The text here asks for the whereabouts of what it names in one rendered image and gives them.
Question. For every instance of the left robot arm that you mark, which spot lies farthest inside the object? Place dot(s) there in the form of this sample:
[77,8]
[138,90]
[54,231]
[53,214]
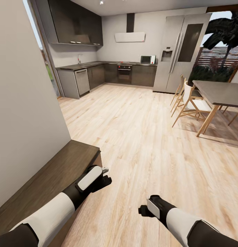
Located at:
[40,228]

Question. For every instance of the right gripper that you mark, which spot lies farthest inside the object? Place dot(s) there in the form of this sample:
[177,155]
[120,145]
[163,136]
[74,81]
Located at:
[143,210]

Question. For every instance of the cabinet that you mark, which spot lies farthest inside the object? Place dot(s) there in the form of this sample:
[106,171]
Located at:
[71,162]
[93,28]
[62,21]

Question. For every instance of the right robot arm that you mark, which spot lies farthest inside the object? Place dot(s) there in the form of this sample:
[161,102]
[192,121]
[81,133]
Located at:
[189,230]

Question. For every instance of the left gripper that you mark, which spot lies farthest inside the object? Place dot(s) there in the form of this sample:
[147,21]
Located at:
[106,181]

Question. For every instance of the dishwasher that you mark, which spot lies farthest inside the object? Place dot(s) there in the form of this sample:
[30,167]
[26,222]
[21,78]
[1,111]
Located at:
[82,81]

